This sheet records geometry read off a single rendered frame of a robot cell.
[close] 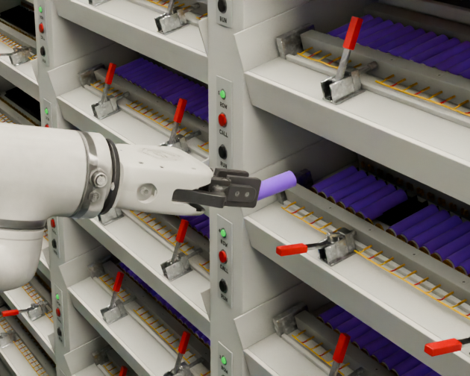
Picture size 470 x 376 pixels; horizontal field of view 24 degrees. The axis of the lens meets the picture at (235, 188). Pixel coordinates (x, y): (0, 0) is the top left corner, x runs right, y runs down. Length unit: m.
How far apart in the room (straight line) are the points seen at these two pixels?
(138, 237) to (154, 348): 0.19
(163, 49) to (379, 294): 0.55
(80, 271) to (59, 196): 1.12
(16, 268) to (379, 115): 0.40
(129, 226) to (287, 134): 0.54
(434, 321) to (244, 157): 0.37
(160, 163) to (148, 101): 0.74
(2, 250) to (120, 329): 0.96
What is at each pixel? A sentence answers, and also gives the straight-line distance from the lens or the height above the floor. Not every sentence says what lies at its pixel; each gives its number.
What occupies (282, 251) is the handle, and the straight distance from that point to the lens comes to 1.21.
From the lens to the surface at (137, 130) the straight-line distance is 1.75.
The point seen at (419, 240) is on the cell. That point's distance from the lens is 1.22.
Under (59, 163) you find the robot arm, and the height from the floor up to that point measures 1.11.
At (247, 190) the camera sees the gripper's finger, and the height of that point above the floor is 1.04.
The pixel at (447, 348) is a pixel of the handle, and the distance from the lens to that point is 1.02.
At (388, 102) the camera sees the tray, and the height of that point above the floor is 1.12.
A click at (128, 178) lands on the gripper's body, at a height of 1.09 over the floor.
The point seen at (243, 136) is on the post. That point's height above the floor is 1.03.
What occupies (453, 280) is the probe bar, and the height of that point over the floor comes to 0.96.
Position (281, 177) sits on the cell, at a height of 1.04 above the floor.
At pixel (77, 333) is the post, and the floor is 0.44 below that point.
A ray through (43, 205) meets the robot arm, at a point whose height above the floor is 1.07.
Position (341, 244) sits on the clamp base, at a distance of 1.25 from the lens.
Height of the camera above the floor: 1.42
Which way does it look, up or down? 19 degrees down
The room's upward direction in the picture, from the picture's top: straight up
